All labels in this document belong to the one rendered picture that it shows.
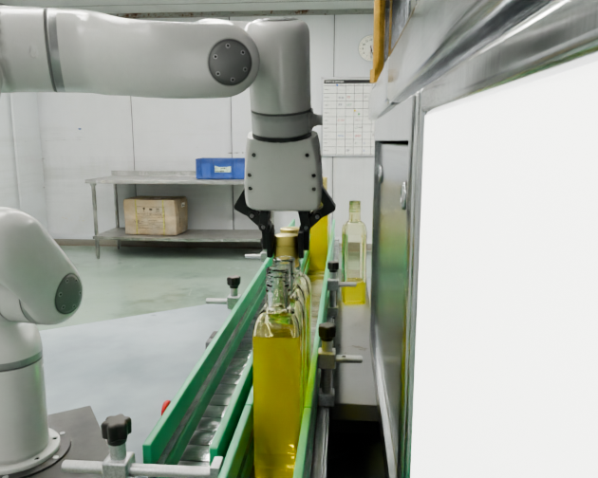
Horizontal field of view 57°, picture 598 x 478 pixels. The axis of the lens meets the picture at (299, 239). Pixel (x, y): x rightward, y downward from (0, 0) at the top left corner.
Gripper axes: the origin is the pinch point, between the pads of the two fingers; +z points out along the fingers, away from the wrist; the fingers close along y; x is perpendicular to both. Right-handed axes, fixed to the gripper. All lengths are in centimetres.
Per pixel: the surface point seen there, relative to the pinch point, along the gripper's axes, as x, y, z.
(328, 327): -1.8, -5.8, 15.3
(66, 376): -27, 56, 49
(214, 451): 25.6, 5.1, 13.0
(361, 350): -21.5, -11.2, 34.0
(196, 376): 8.0, 12.5, 17.6
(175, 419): 17.8, 12.3, 16.4
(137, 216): -471, 231, 199
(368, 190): -543, -25, 191
